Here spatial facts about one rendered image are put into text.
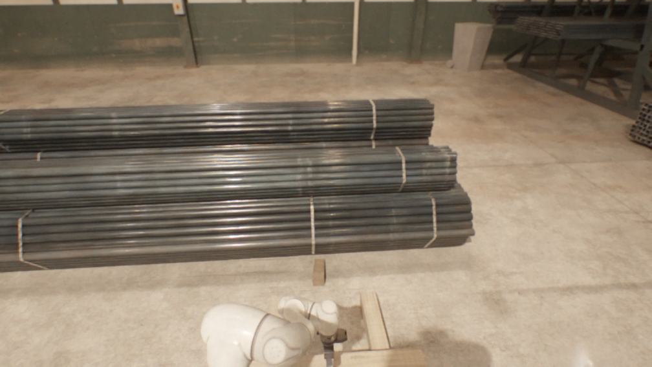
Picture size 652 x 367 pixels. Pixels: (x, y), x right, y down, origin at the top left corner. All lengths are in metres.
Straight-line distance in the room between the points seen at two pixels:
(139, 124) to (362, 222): 1.86
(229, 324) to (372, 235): 1.54
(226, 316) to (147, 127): 2.00
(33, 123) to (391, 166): 2.70
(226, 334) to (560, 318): 2.21
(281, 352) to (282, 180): 1.44
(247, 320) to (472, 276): 1.99
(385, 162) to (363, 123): 0.46
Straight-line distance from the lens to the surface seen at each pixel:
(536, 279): 2.94
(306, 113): 2.58
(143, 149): 2.98
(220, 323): 1.09
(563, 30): 7.03
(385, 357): 1.97
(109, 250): 2.74
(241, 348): 1.08
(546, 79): 8.60
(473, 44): 8.72
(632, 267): 3.49
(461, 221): 2.64
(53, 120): 3.21
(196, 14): 9.40
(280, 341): 1.00
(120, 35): 10.16
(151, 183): 2.47
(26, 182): 2.91
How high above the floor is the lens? 1.89
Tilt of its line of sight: 29 degrees down
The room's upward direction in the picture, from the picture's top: straight up
